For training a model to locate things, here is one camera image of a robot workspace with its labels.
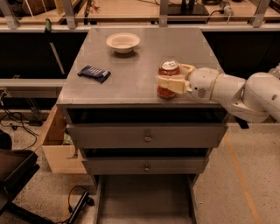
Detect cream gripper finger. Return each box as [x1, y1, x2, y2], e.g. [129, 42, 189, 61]
[157, 76, 193, 95]
[179, 64, 195, 80]

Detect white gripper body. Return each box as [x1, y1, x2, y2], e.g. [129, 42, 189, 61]
[188, 67, 219, 102]

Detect red coke can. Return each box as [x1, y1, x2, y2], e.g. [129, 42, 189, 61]
[157, 60, 180, 99]

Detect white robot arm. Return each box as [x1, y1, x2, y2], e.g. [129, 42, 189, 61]
[157, 60, 280, 123]

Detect white paper bowl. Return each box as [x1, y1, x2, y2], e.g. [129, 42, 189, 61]
[106, 32, 140, 53]

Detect upper grey drawer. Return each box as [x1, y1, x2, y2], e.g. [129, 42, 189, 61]
[66, 124, 228, 149]

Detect grey drawer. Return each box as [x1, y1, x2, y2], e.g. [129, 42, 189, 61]
[66, 124, 228, 149]
[82, 157, 209, 175]

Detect grey metal drawer cabinet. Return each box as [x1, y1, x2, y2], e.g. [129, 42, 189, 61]
[56, 27, 242, 224]

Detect blue snack packet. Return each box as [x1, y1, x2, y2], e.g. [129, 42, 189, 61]
[77, 66, 111, 83]

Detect lower grey drawer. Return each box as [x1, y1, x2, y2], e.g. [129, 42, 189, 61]
[82, 157, 209, 175]

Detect bottom open drawer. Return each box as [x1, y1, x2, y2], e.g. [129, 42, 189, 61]
[94, 174, 200, 224]

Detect wooden box on floor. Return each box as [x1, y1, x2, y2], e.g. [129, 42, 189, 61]
[40, 106, 86, 174]

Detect black power strip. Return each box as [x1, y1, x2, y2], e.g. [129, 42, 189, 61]
[66, 192, 95, 224]

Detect black chair base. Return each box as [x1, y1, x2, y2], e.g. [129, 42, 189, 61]
[0, 130, 54, 224]

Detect green handled tool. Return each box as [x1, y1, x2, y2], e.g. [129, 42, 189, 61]
[45, 18, 66, 75]

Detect black floor cable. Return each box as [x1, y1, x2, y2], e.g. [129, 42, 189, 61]
[0, 90, 39, 151]

